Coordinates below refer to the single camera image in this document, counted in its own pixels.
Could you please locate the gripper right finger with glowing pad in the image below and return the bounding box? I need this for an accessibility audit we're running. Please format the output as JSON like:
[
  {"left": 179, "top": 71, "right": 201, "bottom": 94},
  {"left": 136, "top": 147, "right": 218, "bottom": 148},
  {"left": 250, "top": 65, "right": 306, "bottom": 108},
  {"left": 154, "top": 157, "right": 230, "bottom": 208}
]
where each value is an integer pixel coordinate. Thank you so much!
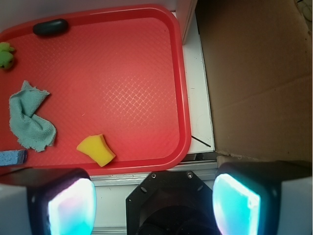
[{"left": 212, "top": 161, "right": 313, "bottom": 235}]

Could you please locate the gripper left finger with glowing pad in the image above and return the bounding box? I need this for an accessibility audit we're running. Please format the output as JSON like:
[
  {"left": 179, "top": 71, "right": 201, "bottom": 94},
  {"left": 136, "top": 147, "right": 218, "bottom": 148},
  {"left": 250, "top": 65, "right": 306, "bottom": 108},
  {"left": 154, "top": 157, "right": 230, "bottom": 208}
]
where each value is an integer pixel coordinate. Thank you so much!
[{"left": 0, "top": 167, "right": 96, "bottom": 235}]

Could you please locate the green plush animal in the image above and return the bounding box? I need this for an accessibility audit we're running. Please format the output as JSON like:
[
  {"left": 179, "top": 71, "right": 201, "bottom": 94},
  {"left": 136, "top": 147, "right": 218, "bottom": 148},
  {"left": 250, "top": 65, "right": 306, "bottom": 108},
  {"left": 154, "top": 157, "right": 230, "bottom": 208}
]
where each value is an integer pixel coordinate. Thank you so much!
[{"left": 0, "top": 42, "right": 15, "bottom": 70}]

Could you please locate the blue sponge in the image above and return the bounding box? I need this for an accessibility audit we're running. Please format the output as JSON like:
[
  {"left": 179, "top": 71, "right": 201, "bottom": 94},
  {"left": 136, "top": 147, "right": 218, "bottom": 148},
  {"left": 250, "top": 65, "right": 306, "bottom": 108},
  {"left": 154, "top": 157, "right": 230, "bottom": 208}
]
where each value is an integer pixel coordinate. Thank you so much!
[{"left": 0, "top": 150, "right": 27, "bottom": 166}]

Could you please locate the teal crumpled cloth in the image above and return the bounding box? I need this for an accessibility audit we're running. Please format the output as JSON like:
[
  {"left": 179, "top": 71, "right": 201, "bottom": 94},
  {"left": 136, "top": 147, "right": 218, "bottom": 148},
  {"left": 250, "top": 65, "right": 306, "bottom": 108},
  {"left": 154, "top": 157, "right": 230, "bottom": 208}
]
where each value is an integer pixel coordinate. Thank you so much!
[{"left": 9, "top": 80, "right": 57, "bottom": 152}]

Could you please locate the yellow sponge piece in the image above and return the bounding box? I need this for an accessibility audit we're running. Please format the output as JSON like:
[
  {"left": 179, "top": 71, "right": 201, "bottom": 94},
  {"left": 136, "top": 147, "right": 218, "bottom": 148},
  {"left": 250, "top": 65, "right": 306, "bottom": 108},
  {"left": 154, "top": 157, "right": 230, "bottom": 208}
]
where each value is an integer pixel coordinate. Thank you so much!
[{"left": 76, "top": 134, "right": 116, "bottom": 167}]

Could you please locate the brown cardboard box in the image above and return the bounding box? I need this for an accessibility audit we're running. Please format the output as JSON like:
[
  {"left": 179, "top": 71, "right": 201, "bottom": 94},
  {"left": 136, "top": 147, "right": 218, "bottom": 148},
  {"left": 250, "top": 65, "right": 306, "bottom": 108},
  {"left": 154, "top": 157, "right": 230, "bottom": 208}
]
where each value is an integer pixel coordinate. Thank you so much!
[{"left": 196, "top": 0, "right": 313, "bottom": 161}]

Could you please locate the red plastic tray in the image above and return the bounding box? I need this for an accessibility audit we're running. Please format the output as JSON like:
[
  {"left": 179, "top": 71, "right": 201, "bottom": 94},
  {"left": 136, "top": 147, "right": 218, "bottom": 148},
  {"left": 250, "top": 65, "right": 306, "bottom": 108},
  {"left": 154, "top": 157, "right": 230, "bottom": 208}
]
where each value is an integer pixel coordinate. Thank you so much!
[{"left": 0, "top": 4, "right": 191, "bottom": 175}]

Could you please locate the black oval object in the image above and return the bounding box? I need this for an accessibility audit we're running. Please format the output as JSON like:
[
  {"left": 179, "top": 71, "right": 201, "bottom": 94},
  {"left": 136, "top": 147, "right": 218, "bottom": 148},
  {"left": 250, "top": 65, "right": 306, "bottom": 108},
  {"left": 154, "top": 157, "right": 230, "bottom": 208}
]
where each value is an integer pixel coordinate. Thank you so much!
[{"left": 32, "top": 19, "right": 69, "bottom": 36}]

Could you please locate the white cabinet corner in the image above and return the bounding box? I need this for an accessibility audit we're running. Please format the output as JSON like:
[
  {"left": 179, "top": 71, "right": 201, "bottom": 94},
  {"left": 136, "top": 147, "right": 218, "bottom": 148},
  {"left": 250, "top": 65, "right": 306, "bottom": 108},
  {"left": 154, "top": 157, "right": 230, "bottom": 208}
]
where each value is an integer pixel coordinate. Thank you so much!
[{"left": 176, "top": 0, "right": 198, "bottom": 45}]

